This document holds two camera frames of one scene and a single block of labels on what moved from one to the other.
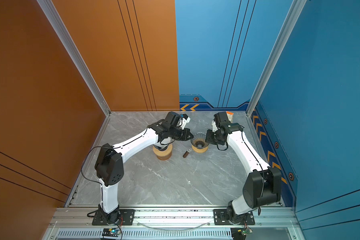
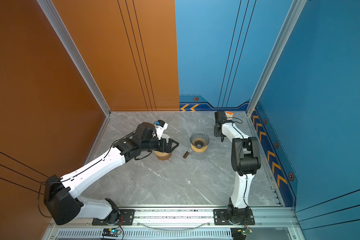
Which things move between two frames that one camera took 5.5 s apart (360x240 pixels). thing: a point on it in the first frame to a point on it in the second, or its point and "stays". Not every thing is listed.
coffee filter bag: (230, 116) stays
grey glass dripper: (199, 140) stays
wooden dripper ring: (165, 154) stays
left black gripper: (186, 132) to (169, 149)
